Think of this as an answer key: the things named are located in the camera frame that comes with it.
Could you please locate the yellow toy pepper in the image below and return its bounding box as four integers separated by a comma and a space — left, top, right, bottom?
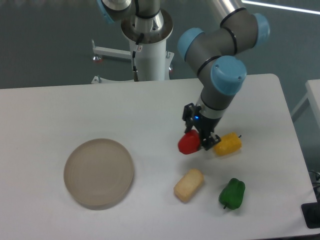
213, 132, 242, 156

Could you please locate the red toy pepper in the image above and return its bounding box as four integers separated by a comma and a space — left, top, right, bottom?
178, 129, 201, 155

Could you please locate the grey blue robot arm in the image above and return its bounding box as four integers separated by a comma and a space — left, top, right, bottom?
97, 0, 270, 155

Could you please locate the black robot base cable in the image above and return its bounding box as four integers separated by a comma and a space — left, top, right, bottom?
131, 32, 145, 82

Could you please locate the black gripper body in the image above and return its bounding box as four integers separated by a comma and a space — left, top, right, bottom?
192, 106, 221, 142

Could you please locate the green toy pepper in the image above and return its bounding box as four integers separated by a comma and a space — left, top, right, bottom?
218, 178, 246, 210

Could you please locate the black device at table edge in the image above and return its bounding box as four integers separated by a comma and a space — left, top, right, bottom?
300, 169, 320, 229

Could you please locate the white side table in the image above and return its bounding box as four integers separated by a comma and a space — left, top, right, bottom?
290, 79, 320, 121

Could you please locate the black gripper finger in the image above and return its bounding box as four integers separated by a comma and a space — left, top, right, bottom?
198, 133, 221, 151
182, 103, 201, 133

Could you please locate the beige toy bread loaf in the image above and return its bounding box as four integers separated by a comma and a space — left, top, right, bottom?
173, 168, 204, 203

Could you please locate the beige round plate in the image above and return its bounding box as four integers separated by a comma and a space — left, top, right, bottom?
63, 138, 135, 211

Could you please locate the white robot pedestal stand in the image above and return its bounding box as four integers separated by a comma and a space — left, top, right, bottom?
90, 8, 176, 85

